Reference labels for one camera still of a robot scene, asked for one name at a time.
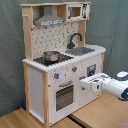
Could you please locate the red oven knob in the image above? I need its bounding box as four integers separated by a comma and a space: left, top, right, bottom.
71, 66, 78, 73
54, 73, 60, 79

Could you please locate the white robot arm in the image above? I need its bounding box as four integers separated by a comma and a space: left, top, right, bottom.
80, 71, 128, 101

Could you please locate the silver toy pot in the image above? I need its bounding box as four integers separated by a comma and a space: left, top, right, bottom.
43, 51, 60, 61

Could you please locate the black toy faucet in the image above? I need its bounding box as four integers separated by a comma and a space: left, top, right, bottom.
67, 33, 82, 49

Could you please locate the toy microwave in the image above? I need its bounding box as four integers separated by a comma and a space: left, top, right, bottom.
66, 3, 90, 21

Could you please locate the toy oven door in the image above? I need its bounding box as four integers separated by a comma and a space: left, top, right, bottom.
56, 80, 74, 111

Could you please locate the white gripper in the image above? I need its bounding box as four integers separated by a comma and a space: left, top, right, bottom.
80, 73, 108, 92

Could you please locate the grey range hood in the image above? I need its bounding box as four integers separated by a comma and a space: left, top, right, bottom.
35, 5, 64, 27

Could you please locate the grey toy ice dispenser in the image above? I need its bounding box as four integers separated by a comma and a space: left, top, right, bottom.
87, 65, 96, 76

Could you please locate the wooden toy kitchen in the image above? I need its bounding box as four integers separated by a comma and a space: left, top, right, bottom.
22, 2, 105, 127

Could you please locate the black toy stovetop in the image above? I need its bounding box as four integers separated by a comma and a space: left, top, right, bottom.
34, 54, 71, 66

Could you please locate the red right oven knob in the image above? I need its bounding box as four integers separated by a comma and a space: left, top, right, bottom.
71, 66, 78, 73

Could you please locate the grey toy sink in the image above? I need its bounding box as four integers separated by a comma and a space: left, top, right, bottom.
66, 47, 94, 56

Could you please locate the red left oven knob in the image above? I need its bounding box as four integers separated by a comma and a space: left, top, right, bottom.
54, 73, 60, 79

